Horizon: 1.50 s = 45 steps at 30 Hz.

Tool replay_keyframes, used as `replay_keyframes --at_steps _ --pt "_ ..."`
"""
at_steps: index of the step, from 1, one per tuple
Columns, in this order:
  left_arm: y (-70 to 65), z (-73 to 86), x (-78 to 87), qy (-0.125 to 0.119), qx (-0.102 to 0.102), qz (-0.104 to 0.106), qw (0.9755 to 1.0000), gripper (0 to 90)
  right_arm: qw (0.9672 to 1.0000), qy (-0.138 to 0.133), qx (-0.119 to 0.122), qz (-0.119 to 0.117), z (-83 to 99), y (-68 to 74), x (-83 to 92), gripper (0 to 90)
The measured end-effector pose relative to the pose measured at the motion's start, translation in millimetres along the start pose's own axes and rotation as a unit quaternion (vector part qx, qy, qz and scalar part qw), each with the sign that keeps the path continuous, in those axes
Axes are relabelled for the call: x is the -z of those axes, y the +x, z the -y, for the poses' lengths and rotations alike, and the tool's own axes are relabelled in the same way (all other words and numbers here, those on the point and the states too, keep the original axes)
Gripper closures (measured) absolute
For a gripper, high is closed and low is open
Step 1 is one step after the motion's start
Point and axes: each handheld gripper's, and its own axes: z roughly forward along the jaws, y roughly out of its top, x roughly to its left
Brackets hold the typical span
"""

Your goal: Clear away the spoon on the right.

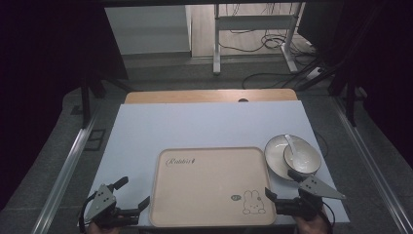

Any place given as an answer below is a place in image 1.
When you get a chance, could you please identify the white table mat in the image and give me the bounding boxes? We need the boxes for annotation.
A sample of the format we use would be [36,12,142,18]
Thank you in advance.
[77,99,351,227]

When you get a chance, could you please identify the white cabinet panel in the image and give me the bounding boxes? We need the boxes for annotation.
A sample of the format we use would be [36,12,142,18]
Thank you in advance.
[104,4,193,57]

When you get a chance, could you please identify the black floor cables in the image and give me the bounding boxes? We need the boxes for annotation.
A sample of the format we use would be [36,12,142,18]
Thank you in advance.
[217,3,329,91]

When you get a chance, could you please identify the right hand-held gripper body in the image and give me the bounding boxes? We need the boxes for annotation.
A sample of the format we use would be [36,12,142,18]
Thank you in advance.
[275,175,347,222]

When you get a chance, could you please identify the white power strip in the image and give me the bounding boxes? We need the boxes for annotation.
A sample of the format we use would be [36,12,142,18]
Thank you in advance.
[306,65,325,81]

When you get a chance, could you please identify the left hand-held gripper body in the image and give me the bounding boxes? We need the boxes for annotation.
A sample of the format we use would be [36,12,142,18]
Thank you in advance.
[85,183,141,229]

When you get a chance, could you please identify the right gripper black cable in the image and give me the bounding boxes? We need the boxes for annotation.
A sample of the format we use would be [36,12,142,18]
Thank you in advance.
[320,200,336,230]

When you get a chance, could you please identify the grey ceramic bowl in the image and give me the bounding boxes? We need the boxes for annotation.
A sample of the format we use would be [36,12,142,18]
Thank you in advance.
[282,142,322,176]

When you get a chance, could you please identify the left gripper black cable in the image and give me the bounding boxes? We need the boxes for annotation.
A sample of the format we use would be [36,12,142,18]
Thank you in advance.
[78,190,98,234]

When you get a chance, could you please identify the dark floor grate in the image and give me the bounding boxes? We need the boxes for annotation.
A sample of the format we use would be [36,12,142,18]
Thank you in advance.
[84,128,107,152]

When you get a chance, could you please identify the aluminium rail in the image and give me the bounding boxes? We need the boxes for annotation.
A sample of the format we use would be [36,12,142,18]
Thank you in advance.
[31,105,100,234]
[330,97,413,234]

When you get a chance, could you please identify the beige rabbit print tray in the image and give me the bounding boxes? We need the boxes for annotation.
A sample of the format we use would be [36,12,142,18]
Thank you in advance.
[148,146,278,228]

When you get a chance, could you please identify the wooden table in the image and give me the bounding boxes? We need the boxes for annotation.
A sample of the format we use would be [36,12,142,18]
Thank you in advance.
[124,88,299,105]

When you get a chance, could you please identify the black curtain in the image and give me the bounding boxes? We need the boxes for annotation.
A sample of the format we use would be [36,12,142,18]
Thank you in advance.
[296,0,413,170]
[0,0,130,209]

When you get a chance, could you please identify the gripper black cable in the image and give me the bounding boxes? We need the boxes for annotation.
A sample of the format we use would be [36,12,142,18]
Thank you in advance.
[78,190,98,234]
[320,200,336,230]

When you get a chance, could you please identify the white metal desk frame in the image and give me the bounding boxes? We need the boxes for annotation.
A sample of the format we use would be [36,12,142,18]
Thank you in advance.
[211,2,306,75]

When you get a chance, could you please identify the white ceramic spoon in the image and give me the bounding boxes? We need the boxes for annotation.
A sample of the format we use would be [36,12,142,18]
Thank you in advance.
[283,134,299,158]

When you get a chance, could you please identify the black stand leg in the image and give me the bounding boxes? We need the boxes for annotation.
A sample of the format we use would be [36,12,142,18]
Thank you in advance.
[344,79,358,128]
[80,76,93,130]

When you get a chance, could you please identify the person's right hand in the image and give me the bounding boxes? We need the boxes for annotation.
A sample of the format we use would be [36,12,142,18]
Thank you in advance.
[293,210,332,234]

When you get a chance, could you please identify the person's left hand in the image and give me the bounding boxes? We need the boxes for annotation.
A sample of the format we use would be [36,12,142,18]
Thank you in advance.
[87,221,124,234]

